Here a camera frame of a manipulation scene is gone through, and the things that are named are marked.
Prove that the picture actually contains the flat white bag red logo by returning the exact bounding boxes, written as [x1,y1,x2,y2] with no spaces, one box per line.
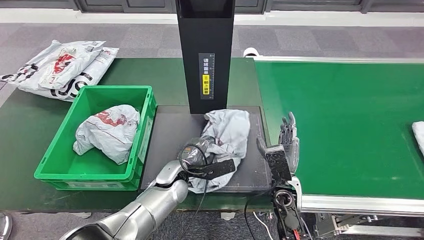
[0,40,106,91]

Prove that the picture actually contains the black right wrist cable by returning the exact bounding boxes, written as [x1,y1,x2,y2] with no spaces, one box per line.
[244,190,276,240]

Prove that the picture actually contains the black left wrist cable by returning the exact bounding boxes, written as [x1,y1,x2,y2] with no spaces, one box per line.
[178,143,210,240]

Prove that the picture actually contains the aluminium conveyor frame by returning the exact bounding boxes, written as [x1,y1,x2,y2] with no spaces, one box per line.
[251,56,424,238]

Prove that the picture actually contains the flat white bag black letters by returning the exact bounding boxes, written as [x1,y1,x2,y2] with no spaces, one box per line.
[16,46,119,102]

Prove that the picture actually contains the white floor cable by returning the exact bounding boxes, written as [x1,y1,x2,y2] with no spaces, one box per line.
[253,211,275,240]

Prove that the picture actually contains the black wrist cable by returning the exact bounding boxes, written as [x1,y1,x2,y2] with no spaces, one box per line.
[244,190,276,240]
[178,143,210,240]

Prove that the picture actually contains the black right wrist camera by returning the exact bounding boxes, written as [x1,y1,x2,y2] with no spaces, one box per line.
[264,145,293,183]

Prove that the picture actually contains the black scanner base plate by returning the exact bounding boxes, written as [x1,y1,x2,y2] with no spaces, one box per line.
[140,105,273,195]

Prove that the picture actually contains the grey rounded foot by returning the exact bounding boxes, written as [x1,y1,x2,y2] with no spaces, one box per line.
[0,212,13,240]

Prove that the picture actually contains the white parcel bag red print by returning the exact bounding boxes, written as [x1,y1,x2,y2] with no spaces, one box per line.
[72,104,141,166]

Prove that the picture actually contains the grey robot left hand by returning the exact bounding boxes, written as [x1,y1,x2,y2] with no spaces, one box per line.
[178,136,216,170]

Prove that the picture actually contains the green conveyor belt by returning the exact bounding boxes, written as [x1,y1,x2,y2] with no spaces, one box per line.
[254,61,424,200]

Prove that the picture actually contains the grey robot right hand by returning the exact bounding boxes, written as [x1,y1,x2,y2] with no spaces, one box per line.
[256,111,301,175]

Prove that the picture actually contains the black scanner column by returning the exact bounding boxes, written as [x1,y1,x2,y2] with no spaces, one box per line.
[175,0,236,115]

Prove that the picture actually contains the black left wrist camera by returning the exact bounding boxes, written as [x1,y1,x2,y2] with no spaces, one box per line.
[188,158,237,181]

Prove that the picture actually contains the dark framed glass partition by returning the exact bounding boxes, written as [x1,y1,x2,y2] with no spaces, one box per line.
[0,0,424,13]

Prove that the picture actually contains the green plastic crate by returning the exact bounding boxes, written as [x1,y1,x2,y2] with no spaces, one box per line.
[34,85,158,192]

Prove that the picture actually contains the black yellow column label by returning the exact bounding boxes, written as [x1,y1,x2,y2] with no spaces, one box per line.
[198,52,216,100]

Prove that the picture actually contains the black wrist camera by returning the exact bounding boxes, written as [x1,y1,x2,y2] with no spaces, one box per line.
[188,158,237,181]
[264,145,293,183]

